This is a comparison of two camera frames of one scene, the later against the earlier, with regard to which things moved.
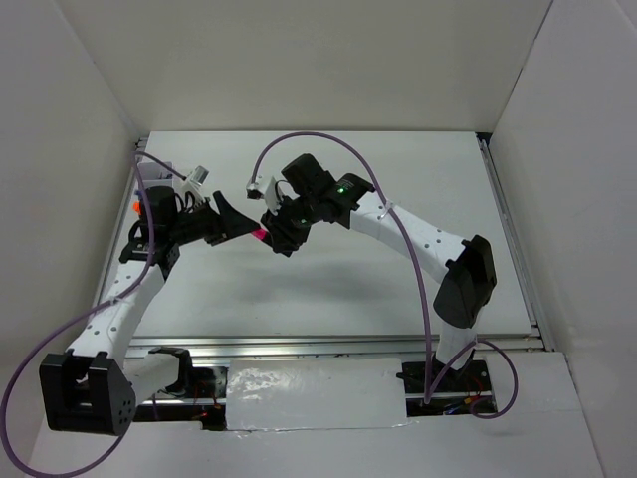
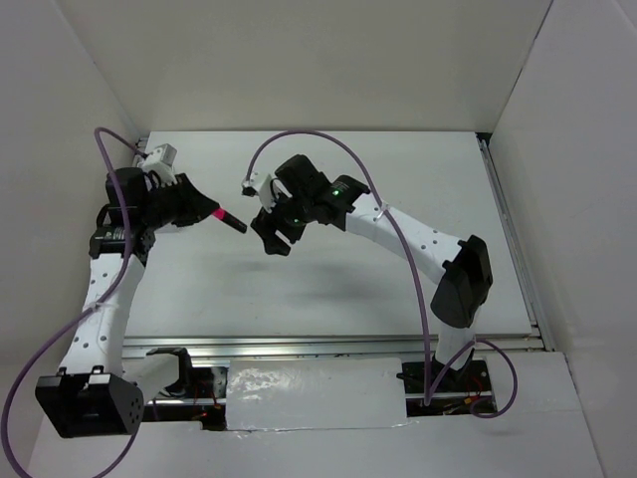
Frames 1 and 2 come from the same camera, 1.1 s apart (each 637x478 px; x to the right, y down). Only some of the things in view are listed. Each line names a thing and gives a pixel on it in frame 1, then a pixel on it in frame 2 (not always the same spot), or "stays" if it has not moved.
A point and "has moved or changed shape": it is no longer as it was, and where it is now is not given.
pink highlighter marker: x=259 y=234 has moved or changed shape
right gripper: x=284 y=238 stays
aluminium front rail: x=329 y=348 stays
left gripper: x=238 y=224 → x=195 y=206
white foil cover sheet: x=291 y=394 stays
